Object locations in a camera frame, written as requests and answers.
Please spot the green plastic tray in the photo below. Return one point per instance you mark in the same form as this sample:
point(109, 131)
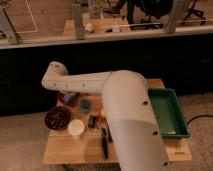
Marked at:
point(168, 112)

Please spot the dark bowl with beans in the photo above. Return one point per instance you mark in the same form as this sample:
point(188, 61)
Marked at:
point(57, 118)

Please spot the small black box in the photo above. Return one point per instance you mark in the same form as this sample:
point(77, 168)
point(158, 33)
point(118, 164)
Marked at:
point(92, 122)

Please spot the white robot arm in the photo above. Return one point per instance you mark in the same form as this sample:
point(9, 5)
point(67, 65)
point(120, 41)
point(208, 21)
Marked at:
point(128, 110)

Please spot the black office chair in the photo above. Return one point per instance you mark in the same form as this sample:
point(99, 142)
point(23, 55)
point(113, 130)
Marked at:
point(193, 11)

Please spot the black handled knife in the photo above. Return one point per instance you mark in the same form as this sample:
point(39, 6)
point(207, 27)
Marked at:
point(104, 143)

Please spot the orange fruit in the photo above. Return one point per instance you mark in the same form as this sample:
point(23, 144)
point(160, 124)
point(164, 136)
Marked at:
point(102, 114)

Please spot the white cup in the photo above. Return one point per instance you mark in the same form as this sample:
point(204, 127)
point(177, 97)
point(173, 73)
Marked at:
point(76, 128)

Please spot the wooden table in background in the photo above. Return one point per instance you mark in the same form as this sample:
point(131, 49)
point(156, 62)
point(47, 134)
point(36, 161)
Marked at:
point(99, 26)

